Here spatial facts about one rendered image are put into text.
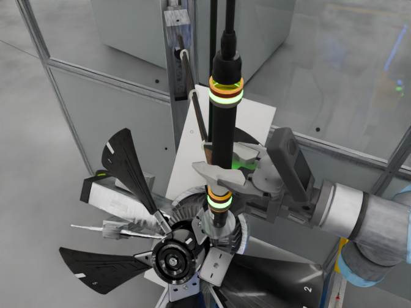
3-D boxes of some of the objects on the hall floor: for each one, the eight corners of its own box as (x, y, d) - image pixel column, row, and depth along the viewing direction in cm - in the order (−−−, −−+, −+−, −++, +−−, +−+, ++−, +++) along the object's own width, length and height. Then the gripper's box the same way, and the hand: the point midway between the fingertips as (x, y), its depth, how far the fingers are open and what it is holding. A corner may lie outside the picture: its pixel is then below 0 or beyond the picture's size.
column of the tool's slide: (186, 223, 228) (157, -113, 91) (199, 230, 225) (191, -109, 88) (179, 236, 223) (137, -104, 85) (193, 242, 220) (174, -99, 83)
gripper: (307, 250, 53) (184, 201, 59) (323, 194, 60) (211, 155, 66) (322, 223, 46) (181, 171, 52) (338, 162, 53) (212, 123, 59)
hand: (205, 154), depth 56 cm, fingers closed on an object, 4 cm apart
